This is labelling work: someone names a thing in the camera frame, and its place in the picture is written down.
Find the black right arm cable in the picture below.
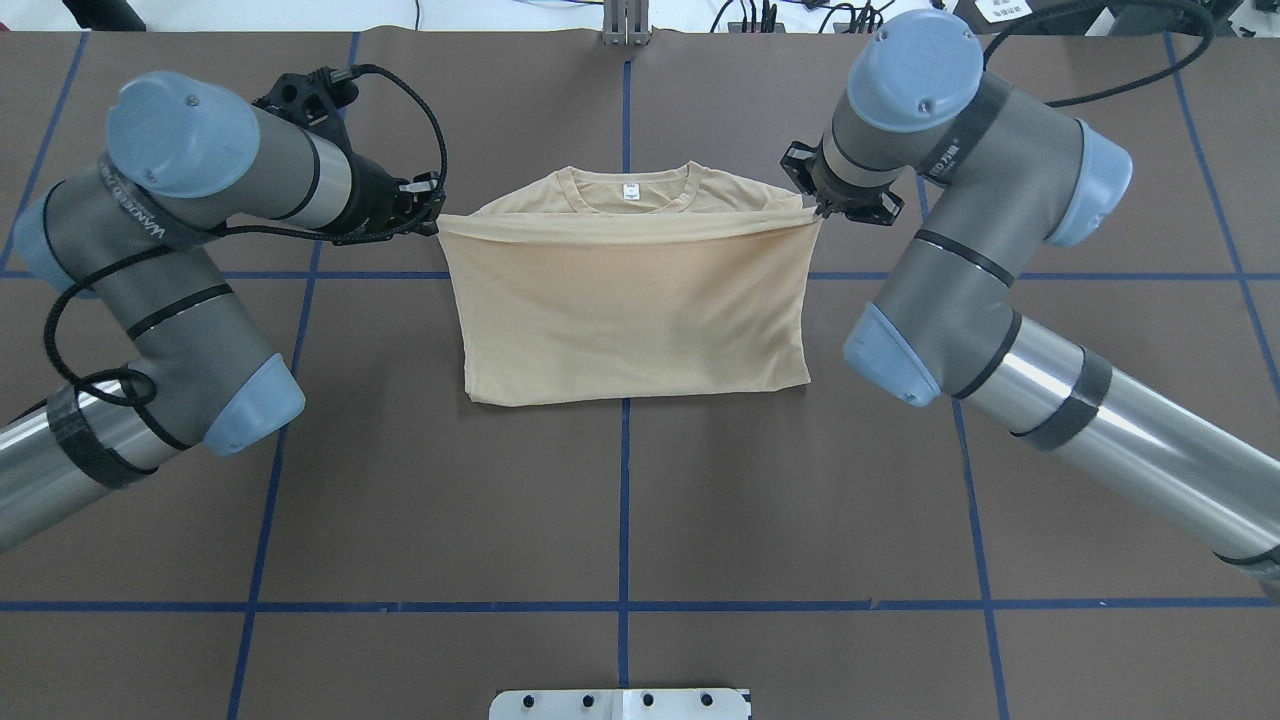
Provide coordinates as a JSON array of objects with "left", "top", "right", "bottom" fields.
[{"left": 980, "top": 0, "right": 1216, "bottom": 109}]

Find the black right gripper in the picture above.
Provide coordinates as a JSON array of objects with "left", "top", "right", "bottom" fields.
[{"left": 780, "top": 140, "right": 902, "bottom": 227}]

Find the grey aluminium post bracket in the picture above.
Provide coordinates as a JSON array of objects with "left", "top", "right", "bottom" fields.
[{"left": 602, "top": 0, "right": 652, "bottom": 47}]

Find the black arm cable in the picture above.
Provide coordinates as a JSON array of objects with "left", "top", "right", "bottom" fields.
[
  {"left": 42, "top": 61, "right": 449, "bottom": 409},
  {"left": 980, "top": 0, "right": 1216, "bottom": 109}
]

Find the beige long-sleeve printed shirt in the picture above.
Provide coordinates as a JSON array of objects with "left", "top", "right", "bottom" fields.
[{"left": 439, "top": 161, "right": 820, "bottom": 407}]

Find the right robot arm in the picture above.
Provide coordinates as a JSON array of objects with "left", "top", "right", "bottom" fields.
[{"left": 780, "top": 9, "right": 1279, "bottom": 601}]

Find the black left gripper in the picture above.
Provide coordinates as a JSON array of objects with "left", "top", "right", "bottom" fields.
[{"left": 335, "top": 155, "right": 445, "bottom": 246}]

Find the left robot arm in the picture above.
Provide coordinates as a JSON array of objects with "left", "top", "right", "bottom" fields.
[{"left": 1, "top": 64, "right": 448, "bottom": 550}]

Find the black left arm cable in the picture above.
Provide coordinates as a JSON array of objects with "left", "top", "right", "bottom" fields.
[{"left": 42, "top": 61, "right": 449, "bottom": 409}]

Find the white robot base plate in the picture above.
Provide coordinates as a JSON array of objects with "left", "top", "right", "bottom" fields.
[{"left": 488, "top": 687, "right": 754, "bottom": 719}]

